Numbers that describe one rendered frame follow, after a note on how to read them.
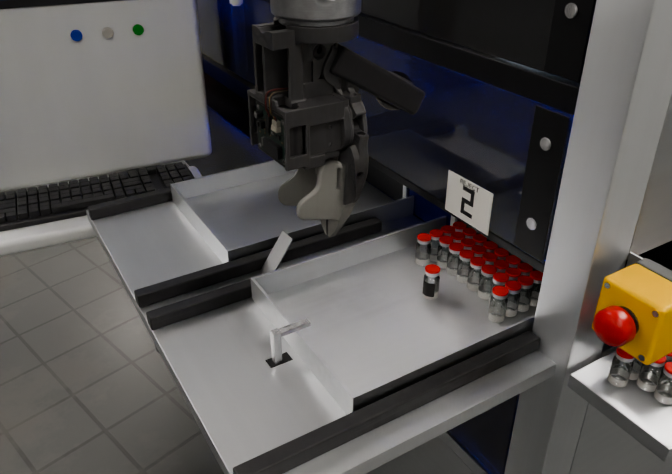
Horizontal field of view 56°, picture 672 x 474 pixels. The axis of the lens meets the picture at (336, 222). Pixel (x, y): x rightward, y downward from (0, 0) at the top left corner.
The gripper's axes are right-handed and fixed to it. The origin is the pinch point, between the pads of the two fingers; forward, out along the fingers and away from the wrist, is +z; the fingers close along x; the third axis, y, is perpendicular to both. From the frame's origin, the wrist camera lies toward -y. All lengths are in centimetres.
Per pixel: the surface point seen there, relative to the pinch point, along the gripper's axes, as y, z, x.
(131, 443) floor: 11, 109, -88
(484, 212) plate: -24.3, 7.2, -3.1
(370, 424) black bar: 0.8, 20.2, 8.3
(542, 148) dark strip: -24.0, -4.3, 4.3
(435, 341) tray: -14.4, 21.1, 0.9
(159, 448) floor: 5, 109, -82
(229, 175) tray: -11, 19, -53
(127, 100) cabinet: -3, 13, -88
